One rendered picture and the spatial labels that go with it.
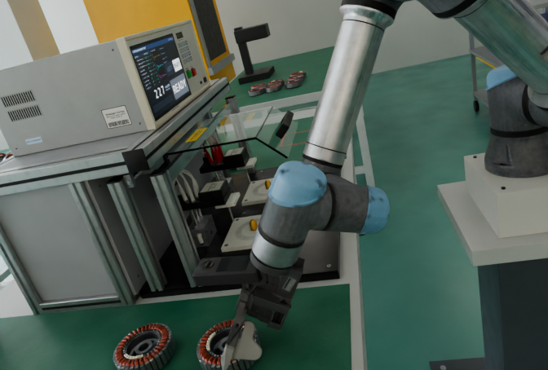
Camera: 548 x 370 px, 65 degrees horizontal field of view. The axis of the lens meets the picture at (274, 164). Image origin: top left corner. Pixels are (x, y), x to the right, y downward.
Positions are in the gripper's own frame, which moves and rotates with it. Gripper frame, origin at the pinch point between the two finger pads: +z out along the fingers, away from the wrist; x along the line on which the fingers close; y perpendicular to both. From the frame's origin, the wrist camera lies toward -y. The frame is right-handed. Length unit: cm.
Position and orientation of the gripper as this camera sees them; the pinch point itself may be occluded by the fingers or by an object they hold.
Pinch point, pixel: (231, 336)
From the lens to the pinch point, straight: 82.4
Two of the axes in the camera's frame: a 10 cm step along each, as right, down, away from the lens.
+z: -2.8, 8.6, 4.3
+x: 1.7, -4.0, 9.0
